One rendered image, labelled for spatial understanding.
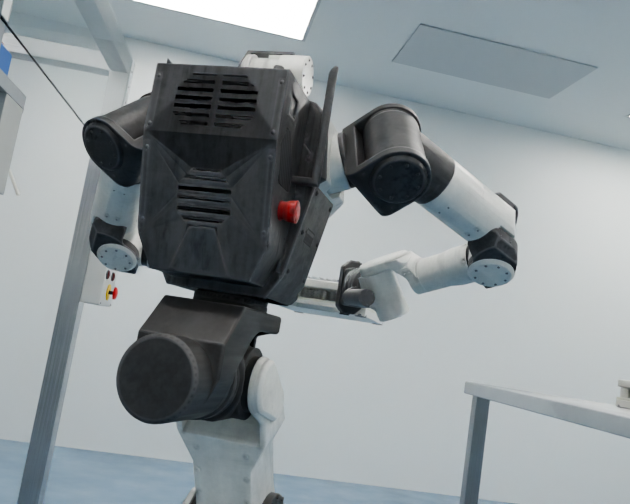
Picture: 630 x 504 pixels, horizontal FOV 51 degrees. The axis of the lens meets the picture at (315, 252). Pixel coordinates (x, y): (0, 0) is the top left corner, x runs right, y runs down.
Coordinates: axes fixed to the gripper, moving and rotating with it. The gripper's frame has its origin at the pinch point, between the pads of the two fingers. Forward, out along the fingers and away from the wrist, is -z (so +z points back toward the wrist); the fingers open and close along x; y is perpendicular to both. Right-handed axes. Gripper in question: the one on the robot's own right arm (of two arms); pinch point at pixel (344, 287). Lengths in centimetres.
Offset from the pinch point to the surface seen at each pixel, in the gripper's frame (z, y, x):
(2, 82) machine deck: 1, -80, -30
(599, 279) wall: -291, 316, -57
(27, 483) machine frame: -68, -65, 68
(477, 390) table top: -16, 48, 21
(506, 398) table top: 3.8, 44.3, 20.6
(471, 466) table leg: -20, 52, 42
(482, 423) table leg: -20, 54, 30
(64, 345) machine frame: -68, -62, 27
